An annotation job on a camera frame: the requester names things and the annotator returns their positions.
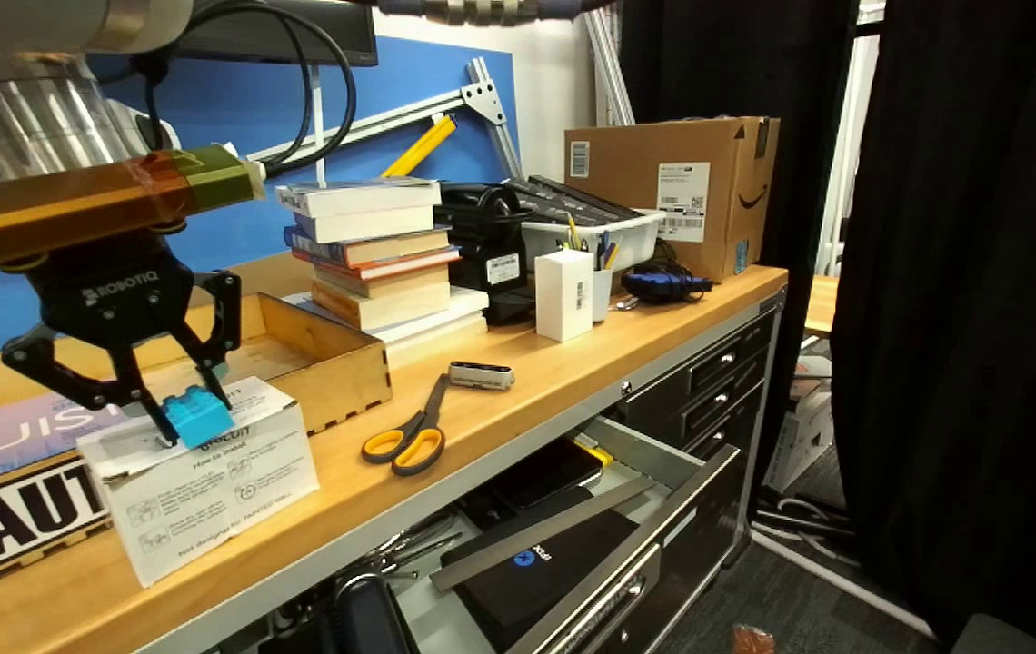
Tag blue and black tool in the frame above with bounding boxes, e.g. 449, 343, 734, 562
618, 261, 718, 308

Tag black looped cable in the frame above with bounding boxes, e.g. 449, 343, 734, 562
133, 0, 362, 181

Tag black box with blue logo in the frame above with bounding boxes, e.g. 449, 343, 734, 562
459, 485, 646, 654

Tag white printed paper sheet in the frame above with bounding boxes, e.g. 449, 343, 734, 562
74, 370, 325, 591

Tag wide flat white book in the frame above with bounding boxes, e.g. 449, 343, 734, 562
341, 283, 495, 363

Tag orange snack packet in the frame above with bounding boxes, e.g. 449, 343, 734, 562
726, 623, 777, 654

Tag thin blue cover book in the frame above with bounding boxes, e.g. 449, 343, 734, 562
283, 227, 455, 272

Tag small white upright box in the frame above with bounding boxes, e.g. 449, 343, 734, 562
532, 245, 599, 348

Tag thick tan book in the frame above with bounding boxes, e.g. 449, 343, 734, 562
310, 261, 459, 336

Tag aluminium rail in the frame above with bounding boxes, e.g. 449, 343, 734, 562
245, 56, 519, 174

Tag small blue block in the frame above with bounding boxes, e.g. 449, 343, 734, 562
159, 383, 240, 453

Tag shallow wooden box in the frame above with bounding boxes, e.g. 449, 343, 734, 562
0, 254, 398, 441

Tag black tool cabinet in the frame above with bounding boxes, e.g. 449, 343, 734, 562
604, 295, 789, 590

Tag purple UIST poster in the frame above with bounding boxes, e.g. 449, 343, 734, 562
0, 386, 153, 501

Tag yellow and black tool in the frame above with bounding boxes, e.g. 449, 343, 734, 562
566, 434, 618, 476

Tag white box on floor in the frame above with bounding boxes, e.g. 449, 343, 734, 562
760, 386, 842, 496

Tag black curtain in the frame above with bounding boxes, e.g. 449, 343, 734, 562
618, 0, 863, 486
829, 0, 1036, 654

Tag gold wrist camera bar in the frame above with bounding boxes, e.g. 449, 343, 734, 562
0, 143, 269, 277

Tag yellow bar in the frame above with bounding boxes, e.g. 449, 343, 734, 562
378, 114, 463, 184

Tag black white AUT sticker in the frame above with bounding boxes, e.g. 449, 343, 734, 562
0, 459, 118, 581

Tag thin white post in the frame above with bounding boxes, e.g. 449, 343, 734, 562
307, 63, 331, 184

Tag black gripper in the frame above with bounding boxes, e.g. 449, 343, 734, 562
0, 232, 245, 450

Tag red edged book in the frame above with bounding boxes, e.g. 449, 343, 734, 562
307, 245, 465, 291

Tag blue partition panel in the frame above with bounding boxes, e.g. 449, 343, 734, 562
0, 34, 524, 369

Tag aluminium extrusion post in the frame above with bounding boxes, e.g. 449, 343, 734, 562
578, 5, 644, 132

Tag black box device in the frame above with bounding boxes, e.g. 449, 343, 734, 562
433, 177, 537, 330

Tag yellow handled scissors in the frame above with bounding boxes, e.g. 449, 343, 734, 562
355, 370, 455, 480

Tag small grey stapler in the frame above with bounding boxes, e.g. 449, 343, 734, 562
442, 358, 519, 395

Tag white plastic bin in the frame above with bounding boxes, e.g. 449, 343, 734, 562
514, 174, 669, 277

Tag brown cardboard shipping box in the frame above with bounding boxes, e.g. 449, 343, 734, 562
559, 114, 787, 289

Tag black monitor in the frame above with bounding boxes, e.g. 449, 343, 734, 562
166, 0, 382, 71

